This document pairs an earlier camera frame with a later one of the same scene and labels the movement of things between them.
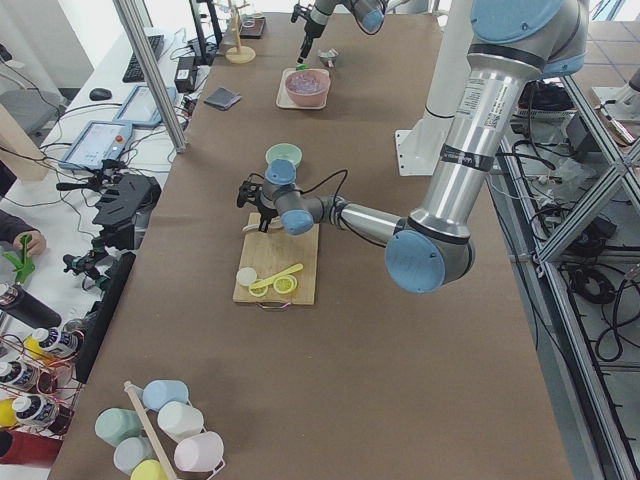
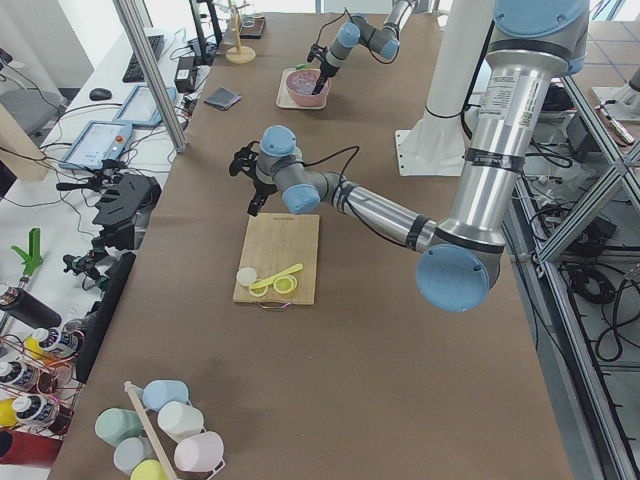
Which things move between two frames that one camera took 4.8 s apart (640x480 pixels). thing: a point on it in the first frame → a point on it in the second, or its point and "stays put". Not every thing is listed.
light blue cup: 160,391 stays put
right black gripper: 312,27 → 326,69
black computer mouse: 100,94 stays put
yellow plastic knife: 276,276 stays put
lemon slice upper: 259,291 stays put
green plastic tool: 26,266 → 33,260
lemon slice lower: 285,284 stays put
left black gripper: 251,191 → 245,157
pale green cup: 113,425 stays put
